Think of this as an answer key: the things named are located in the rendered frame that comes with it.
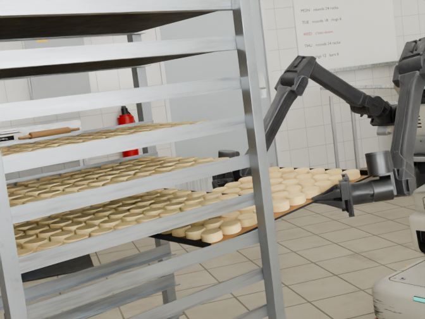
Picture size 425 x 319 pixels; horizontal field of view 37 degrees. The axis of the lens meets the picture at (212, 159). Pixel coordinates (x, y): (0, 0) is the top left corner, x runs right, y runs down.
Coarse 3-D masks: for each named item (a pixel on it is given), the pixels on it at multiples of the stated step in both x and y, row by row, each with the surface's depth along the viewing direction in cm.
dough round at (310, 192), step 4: (304, 188) 168; (308, 188) 168; (312, 188) 167; (316, 188) 166; (304, 192) 165; (308, 192) 165; (312, 192) 164; (316, 192) 165; (320, 192) 166; (308, 196) 165; (312, 196) 165
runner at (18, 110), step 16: (208, 80) 138; (224, 80) 141; (64, 96) 116; (80, 96) 119; (96, 96) 121; (112, 96) 123; (128, 96) 125; (144, 96) 128; (160, 96) 130; (176, 96) 133; (0, 112) 109; (16, 112) 111; (32, 112) 113; (48, 112) 115; (64, 112) 117
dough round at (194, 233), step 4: (188, 228) 152; (192, 228) 152; (196, 228) 151; (200, 228) 150; (204, 228) 150; (188, 232) 149; (192, 232) 149; (196, 232) 149; (200, 232) 149; (188, 236) 149; (192, 236) 149; (196, 236) 149; (200, 236) 149
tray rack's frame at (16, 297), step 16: (0, 160) 106; (0, 176) 106; (0, 192) 106; (0, 208) 106; (0, 224) 106; (0, 240) 106; (0, 256) 107; (16, 256) 108; (0, 272) 108; (16, 272) 108; (16, 288) 108; (16, 304) 108
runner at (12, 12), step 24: (0, 0) 109; (24, 0) 111; (48, 0) 114; (72, 0) 117; (96, 0) 120; (120, 0) 124; (144, 0) 127; (168, 0) 131; (192, 0) 135; (216, 0) 139
